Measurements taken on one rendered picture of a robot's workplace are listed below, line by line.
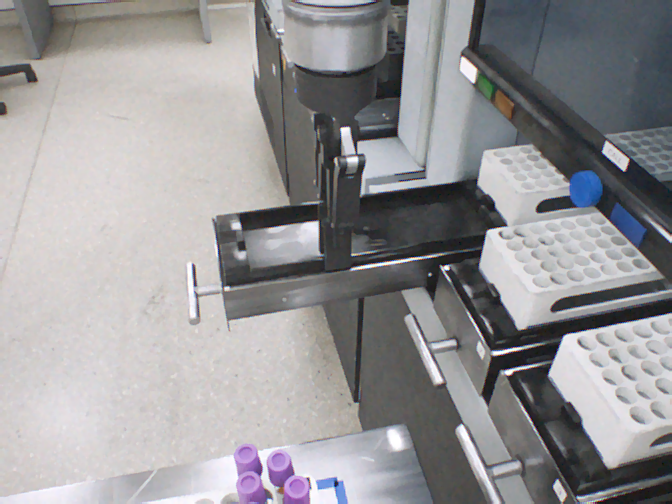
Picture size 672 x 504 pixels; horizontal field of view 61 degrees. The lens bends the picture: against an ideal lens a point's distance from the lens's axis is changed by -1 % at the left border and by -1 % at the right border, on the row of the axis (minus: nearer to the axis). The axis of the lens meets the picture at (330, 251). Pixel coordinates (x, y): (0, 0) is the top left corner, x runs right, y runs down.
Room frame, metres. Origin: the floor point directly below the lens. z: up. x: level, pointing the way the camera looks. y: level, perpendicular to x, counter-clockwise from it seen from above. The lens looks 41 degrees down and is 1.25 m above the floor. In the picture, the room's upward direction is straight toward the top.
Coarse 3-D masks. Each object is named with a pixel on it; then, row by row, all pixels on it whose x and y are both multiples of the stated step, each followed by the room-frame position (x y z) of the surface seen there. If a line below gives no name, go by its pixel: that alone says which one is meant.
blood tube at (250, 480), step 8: (248, 472) 0.16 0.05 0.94; (240, 480) 0.16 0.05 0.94; (248, 480) 0.16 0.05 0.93; (256, 480) 0.16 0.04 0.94; (240, 488) 0.15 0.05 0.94; (248, 488) 0.16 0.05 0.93; (256, 488) 0.15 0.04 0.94; (240, 496) 0.15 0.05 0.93; (248, 496) 0.15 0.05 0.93; (256, 496) 0.15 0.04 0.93; (264, 496) 0.16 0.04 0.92
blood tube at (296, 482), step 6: (288, 480) 0.16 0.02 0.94; (294, 480) 0.16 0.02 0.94; (300, 480) 0.16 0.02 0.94; (306, 480) 0.16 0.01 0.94; (288, 486) 0.16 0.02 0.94; (294, 486) 0.16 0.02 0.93; (300, 486) 0.16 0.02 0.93; (306, 486) 0.16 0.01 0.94; (288, 492) 0.15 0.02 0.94; (294, 492) 0.15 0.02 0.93; (300, 492) 0.15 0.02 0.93; (306, 492) 0.15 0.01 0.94; (288, 498) 0.15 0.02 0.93; (294, 498) 0.15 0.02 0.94; (300, 498) 0.15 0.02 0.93; (306, 498) 0.15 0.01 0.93
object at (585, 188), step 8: (576, 176) 0.39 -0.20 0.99; (584, 176) 0.39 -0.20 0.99; (592, 176) 0.38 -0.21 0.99; (576, 184) 0.39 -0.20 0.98; (584, 184) 0.38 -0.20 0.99; (592, 184) 0.38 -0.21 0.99; (600, 184) 0.38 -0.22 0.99; (576, 192) 0.39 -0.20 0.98; (584, 192) 0.38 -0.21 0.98; (592, 192) 0.37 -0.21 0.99; (600, 192) 0.37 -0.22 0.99; (576, 200) 0.38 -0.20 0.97; (584, 200) 0.38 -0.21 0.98; (592, 200) 0.37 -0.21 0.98
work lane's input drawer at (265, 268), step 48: (384, 192) 0.61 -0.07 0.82; (432, 192) 0.63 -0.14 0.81; (480, 192) 0.62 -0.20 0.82; (240, 240) 0.51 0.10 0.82; (288, 240) 0.53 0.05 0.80; (384, 240) 0.53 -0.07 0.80; (432, 240) 0.52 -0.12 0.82; (480, 240) 0.53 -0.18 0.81; (192, 288) 0.50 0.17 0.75; (240, 288) 0.45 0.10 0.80; (288, 288) 0.46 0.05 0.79; (336, 288) 0.47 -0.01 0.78; (384, 288) 0.49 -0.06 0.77
